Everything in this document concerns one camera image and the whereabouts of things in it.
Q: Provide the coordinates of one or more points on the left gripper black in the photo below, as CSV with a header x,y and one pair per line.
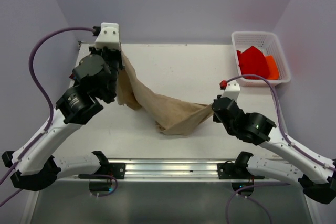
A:
x,y
114,52

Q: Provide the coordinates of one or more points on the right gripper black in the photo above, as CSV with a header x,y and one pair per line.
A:
x,y
215,118

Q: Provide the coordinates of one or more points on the beige t shirt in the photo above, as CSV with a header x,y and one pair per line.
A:
x,y
172,116

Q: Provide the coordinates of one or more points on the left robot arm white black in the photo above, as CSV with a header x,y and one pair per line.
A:
x,y
35,165

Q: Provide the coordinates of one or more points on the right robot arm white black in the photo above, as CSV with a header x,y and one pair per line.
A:
x,y
314,173

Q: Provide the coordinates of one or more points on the red t shirt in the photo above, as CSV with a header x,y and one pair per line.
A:
x,y
252,61

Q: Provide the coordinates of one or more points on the orange t shirt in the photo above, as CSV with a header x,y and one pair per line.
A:
x,y
273,69

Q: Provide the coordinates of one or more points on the white plastic basket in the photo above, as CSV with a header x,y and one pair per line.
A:
x,y
268,43

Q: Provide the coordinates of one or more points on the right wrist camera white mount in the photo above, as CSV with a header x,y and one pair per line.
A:
x,y
230,89

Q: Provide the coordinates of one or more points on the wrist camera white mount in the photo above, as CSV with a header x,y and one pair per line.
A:
x,y
108,37
230,89

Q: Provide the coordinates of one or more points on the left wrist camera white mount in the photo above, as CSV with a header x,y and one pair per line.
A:
x,y
108,37

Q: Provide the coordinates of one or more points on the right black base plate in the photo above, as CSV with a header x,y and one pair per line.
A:
x,y
236,170

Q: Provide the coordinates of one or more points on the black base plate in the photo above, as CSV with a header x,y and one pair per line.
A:
x,y
115,170
236,170

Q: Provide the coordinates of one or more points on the aluminium mounting rail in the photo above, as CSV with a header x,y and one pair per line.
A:
x,y
170,169

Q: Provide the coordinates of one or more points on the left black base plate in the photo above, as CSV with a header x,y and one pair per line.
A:
x,y
115,170

